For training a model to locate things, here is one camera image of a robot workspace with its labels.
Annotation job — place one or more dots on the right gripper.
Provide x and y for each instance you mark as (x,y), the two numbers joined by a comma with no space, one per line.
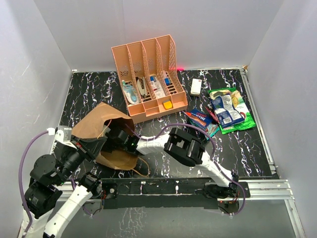
(108,143)

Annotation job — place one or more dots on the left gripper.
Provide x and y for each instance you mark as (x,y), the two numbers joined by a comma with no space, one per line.
(92,146)

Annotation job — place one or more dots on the brown paper bag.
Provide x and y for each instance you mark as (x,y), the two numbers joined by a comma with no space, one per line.
(92,126)

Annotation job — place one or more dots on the blue biscuit pack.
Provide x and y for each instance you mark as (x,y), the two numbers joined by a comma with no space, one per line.
(199,119)

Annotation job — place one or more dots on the red green candy pack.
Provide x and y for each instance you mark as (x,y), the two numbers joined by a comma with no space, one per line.
(212,129)

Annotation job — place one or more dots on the red snack pack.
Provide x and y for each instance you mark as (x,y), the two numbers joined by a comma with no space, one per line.
(212,114)

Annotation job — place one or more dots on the blue snack pouch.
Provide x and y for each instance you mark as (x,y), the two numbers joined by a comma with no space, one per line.
(224,110)

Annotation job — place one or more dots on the green Chuba chips bag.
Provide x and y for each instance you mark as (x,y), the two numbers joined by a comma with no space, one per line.
(239,105)

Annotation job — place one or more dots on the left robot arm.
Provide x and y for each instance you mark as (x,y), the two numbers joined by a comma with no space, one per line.
(48,173)

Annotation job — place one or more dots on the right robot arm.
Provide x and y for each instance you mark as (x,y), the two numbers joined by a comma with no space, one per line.
(183,147)

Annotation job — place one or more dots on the blue correction tape pack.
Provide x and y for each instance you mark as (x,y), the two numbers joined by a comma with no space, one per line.
(130,92)

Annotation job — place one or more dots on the silver stapler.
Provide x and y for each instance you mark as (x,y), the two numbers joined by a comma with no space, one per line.
(141,84)

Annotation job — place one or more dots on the yellow sticky tape dispenser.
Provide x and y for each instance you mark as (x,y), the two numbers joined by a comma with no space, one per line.
(167,104)

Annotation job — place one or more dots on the white ruler set pack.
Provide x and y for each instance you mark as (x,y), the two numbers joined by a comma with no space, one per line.
(157,87)

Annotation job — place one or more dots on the pink desk organizer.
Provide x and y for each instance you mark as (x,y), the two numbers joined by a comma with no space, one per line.
(155,56)

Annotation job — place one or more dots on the blue eraser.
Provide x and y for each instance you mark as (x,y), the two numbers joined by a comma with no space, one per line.
(167,81)

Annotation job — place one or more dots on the white small box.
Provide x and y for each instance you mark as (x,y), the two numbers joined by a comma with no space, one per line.
(196,87)

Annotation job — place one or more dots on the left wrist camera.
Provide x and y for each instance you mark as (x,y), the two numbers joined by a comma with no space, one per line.
(62,134)

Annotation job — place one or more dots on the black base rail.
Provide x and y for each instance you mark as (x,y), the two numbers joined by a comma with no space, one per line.
(186,192)

